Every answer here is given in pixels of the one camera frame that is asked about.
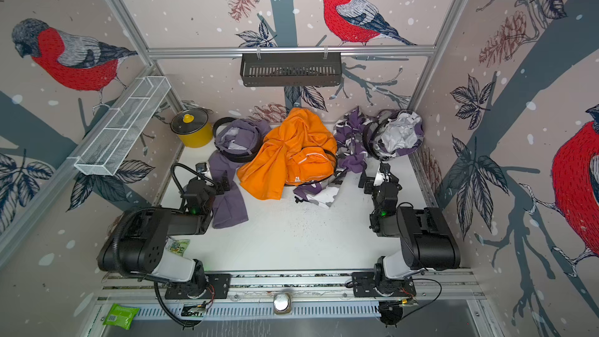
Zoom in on yellow pot with lid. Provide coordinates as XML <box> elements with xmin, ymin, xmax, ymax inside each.
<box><xmin>170</xmin><ymin>108</ymin><xmax>213</xmax><ymax>148</ymax></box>

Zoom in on green wipes packet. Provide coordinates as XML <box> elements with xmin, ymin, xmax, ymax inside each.
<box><xmin>103</xmin><ymin>304</ymin><xmax>140</xmax><ymax>330</ymax></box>

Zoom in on green snack wrapper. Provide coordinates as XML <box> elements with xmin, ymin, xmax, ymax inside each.
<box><xmin>165</xmin><ymin>238</ymin><xmax>190</xmax><ymax>257</ymax></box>

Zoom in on orange trousers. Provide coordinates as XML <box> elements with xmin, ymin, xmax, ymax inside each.
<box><xmin>237</xmin><ymin>108</ymin><xmax>337</xmax><ymax>201</ymax></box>

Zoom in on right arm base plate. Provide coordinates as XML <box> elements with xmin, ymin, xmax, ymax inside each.
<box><xmin>346</xmin><ymin>271</ymin><xmax>416</xmax><ymax>298</ymax></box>

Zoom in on black hanging basket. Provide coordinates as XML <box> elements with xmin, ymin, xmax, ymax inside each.
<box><xmin>240</xmin><ymin>53</ymin><xmax>343</xmax><ymax>87</ymax></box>

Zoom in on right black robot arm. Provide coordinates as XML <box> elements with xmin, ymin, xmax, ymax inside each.
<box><xmin>351</xmin><ymin>171</ymin><xmax>460</xmax><ymax>298</ymax></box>

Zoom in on white wire mesh shelf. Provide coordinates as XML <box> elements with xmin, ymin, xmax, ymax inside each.
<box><xmin>74</xmin><ymin>76</ymin><xmax>172</xmax><ymax>176</ymax></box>

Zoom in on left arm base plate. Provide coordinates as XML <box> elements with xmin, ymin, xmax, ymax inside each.
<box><xmin>165</xmin><ymin>273</ymin><xmax>232</xmax><ymax>300</ymax></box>

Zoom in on lavender purple trousers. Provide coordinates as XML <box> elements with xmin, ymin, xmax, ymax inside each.
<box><xmin>208</xmin><ymin>119</ymin><xmax>271</xmax><ymax>229</ymax></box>

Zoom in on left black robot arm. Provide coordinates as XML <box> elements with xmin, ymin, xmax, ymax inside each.
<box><xmin>97</xmin><ymin>162</ymin><xmax>230</xmax><ymax>300</ymax></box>

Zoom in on purple camouflage trousers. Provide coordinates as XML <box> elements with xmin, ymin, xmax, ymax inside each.
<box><xmin>293</xmin><ymin>107</ymin><xmax>424</xmax><ymax>209</ymax></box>

